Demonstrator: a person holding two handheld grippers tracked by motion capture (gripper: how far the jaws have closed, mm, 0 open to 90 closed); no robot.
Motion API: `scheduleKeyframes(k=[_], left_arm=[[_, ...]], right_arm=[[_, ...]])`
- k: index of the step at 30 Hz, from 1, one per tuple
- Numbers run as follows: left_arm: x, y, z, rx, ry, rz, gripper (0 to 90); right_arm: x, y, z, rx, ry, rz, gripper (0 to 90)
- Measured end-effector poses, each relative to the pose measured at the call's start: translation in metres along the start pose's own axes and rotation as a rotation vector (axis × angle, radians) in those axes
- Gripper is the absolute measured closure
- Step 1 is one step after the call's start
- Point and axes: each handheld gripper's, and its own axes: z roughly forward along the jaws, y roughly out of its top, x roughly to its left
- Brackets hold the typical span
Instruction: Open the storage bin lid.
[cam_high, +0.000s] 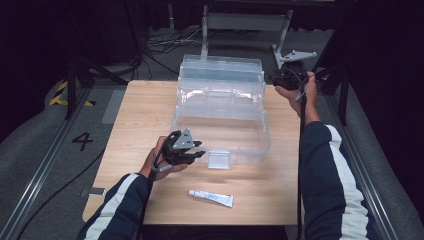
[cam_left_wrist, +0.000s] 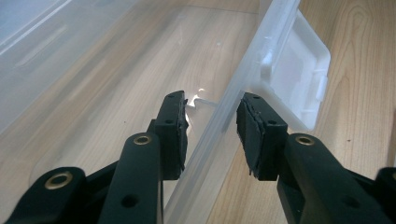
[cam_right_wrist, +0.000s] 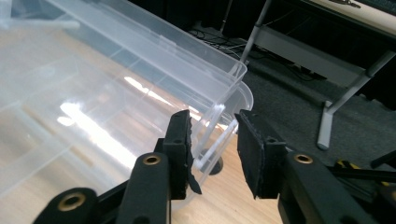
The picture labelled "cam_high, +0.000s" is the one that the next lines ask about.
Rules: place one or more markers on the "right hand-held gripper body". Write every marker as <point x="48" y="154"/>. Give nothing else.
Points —
<point x="293" y="75"/>

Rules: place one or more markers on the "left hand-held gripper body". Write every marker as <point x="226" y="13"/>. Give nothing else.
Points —
<point x="178" y="148"/>

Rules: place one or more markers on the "clear plastic storage box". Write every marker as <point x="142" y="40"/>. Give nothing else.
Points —
<point x="220" y="113"/>

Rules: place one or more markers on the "white ointment tube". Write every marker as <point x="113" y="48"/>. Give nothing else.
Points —
<point x="213" y="198"/>

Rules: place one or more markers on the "person's right hand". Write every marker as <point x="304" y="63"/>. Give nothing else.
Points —
<point x="306" y="96"/>

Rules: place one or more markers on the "person's left hand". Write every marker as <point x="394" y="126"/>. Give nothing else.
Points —
<point x="151" y="163"/>

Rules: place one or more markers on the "black metal stand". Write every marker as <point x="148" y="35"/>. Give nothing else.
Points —
<point x="343" y="96"/>
<point x="71" y="86"/>

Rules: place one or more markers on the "large grey tape patch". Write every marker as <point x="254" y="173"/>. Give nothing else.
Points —
<point x="114" y="106"/>

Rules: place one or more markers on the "small grey tape patch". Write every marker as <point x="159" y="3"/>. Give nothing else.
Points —
<point x="95" y="191"/>

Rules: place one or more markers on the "yellow black hazard tape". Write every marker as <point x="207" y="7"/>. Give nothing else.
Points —
<point x="58" y="96"/>

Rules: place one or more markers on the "grey metal desk frame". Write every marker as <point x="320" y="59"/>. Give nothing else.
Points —
<point x="245" y="21"/>

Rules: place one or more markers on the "metal floor rail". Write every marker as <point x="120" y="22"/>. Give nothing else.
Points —
<point x="366" y="166"/>
<point x="40" y="170"/>

